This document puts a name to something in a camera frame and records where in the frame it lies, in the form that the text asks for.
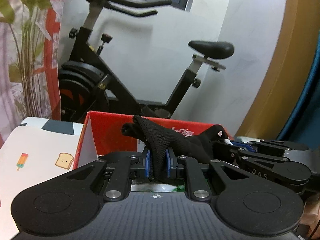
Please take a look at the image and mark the green sachet with tassel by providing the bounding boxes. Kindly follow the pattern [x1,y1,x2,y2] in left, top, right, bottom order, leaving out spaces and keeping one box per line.
[131,179,185,192]

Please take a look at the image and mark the black glove white fingertips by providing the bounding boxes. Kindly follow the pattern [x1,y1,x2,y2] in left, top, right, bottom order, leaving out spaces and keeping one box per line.
[121,115,228,181]

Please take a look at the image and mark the red strawberry cardboard box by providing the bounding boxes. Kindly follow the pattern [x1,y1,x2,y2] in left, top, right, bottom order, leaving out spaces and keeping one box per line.
[74,110,232,170]

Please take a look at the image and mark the white patterned tablecloth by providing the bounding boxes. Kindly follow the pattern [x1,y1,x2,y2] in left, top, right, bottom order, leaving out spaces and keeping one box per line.
[1,117,97,239]

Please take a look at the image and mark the black exercise bike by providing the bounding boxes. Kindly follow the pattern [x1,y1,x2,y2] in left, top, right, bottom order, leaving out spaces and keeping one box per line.
[57,0,235,123]

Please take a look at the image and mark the red printed backdrop curtain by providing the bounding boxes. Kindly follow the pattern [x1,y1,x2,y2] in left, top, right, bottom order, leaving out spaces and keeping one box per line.
[1,0,65,144]

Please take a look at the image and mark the wooden door frame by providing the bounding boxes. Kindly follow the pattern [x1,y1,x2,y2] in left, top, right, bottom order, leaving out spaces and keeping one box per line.
[236,0,319,139]

